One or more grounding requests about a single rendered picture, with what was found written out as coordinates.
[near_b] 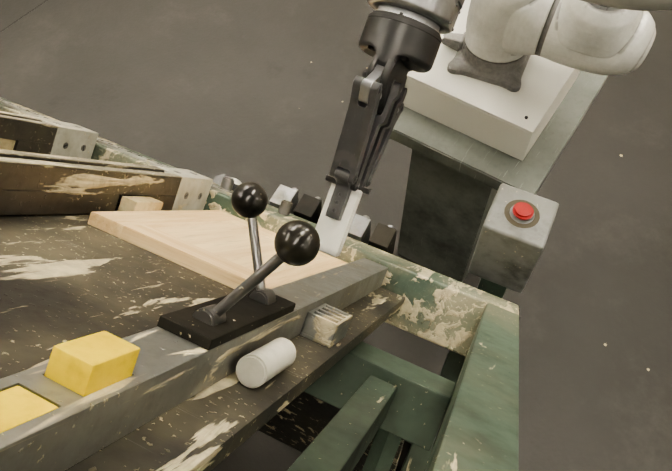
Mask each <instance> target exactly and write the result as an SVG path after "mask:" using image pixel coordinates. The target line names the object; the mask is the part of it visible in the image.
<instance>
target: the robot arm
mask: <svg viewBox="0 0 672 471"><path fill-rule="evenodd" d="M464 1H465V0H367V2H368V4H369V6H370V7H371V8H372V9H373V10H375V11H372V13H369V15H368V18H367V21H366V24H365V27H364V29H363V32H362V35H361V38H360V41H359V47H360V49H361V50H362V51H363V52H365V53H366V54H368V55H370V56H372V57H373V59H372V61H371V63H370V64H369V66H368V69H367V72H366V71H364V72H363V74H362V77H360V76H356V77H355V79H354V80H353V85H352V91H351V97H350V102H349V106H348V109H347V113H346V117H345V120H344V124H343V127H342V131H341V134H340V138H339V141H338V145H337V148H336V152H335V155H334V159H333V163H332V166H331V169H330V173H329V174H330V175H326V178H325V180H326V181H328V182H331V183H332V184H331V186H330V189H329V192H328V195H327V198H326V200H325V203H324V206H323V209H322V212H321V214H320V217H319V220H318V223H317V225H316V228H315V229H316V230H317V232H318V234H319V237H320V249H319V251H321V252H324V253H326V254H329V255H331V256H333V257H336V256H340V253H341V251H342V248H343V245H344V243H345V240H346V237H347V234H348V232H349V229H350V226H351V223H352V221H353V218H354V215H355V212H356V210H357V207H358V204H359V202H360V199H361V196H362V193H365V194H367V195H369V193H370V192H371V189H369V188H367V187H368V186H369V185H370V183H371V181H372V177H373V175H374V173H375V170H376V168H377V166H378V163H379V161H380V159H381V156H382V154H383V152H384V149H385V147H386V145H387V142H388V140H389V138H390V135H391V133H392V130H393V128H394V126H395V124H396V122H397V120H398V118H399V116H400V114H401V112H402V111H403V109H404V103H403V102H404V99H405V97H406V94H407V88H405V84H406V80H407V74H408V72H410V71H415V72H418V73H426V72H429V71H430V70H431V69H432V66H433V64H434V61H435V58H436V56H437V53H438V50H439V48H440V45H441V42H442V44H444V45H446V46H448V47H450V48H452V49H454V50H455V51H457V53H456V55H455V57H454V58H453V59H452V60H451V61H450V62H449V64H448V67H447V71H448V72H449V73H450V74H454V75H463V76H467V77H470V78H474V79H477V80H480V81H484V82H487V83H490V84H494V85H497V86H500V87H503V88H505V89H507V90H508V91H510V92H518V91H519V90H520V88H521V78H522V76H523V73H524V71H525V68H526V66H527V63H528V61H529V58H530V56H531V55H537V56H540V57H543V58H545V59H548V60H550V61H552V62H555V63H558V64H560V65H564V66H567V67H570V68H573V69H577V70H580V71H584V72H588V73H593V74H599V75H620V74H626V73H629V72H630V71H633V70H635V69H637V68H638V67H639V66H640V65H641V64H642V62H643V61H644V59H645V58H646V56H647V54H648V53H649V51H650V49H651V47H652V44H653V42H654V40H655V36H656V28H655V22H654V20H653V18H652V16H651V14H650V13H649V12H648V11H660V10H670V9H672V0H471V2H470V6H469V11H468V16H467V22H466V32H464V34H459V33H451V32H452V31H454V26H455V23H456V20H457V18H458V15H459V14H460V13H461V11H460V10H461V9H462V7H463V4H464ZM440 34H444V35H443V36H444V38H443V39H442V38H441V35H440ZM366 186H367V187H366Z"/></svg>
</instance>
